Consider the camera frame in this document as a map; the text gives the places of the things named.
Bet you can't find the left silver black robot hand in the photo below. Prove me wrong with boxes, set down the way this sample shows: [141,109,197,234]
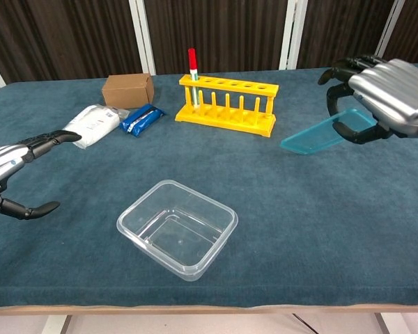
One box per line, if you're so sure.
[0,130,83,221]

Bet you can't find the clear plastic container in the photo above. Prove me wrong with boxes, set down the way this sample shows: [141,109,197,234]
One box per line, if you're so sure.
[116,179,239,282]

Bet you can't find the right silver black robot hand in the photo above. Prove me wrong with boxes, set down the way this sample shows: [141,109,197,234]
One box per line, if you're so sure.
[317,54,418,145]

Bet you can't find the white table leg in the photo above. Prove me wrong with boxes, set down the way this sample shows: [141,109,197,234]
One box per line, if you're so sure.
[41,315,72,334]
[374,312,394,334]

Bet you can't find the blue snack packet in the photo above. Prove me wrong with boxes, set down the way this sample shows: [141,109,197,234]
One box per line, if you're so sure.
[119,103,168,137]

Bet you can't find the brown cardboard box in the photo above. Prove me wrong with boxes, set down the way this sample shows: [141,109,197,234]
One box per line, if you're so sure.
[101,72,155,110]

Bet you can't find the white plastic packet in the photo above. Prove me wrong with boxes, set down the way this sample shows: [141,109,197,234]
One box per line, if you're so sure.
[61,104,130,150]

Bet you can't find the yellow test tube rack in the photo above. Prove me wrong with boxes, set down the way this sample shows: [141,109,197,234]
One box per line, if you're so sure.
[174,74,279,137]

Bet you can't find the red-capped test tube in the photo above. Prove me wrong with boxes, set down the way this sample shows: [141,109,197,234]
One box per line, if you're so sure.
[187,48,200,106]

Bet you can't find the teal table cloth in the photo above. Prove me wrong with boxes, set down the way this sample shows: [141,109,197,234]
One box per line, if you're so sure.
[0,62,418,309]

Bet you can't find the black floor cables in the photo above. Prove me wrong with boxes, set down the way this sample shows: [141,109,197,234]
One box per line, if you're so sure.
[292,312,318,334]

